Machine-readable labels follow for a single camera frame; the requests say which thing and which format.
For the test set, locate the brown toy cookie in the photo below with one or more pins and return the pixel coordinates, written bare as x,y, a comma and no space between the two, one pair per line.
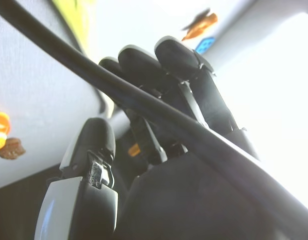
12,148

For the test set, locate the blue square four-hole block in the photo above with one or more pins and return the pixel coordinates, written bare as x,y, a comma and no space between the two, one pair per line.
205,45

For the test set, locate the orange toy croissant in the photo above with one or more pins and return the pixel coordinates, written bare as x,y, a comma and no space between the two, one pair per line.
201,26

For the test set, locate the orange toy cake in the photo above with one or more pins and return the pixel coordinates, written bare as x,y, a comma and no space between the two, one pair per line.
0,125

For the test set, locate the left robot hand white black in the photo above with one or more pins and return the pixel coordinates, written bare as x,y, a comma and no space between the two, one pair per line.
188,195

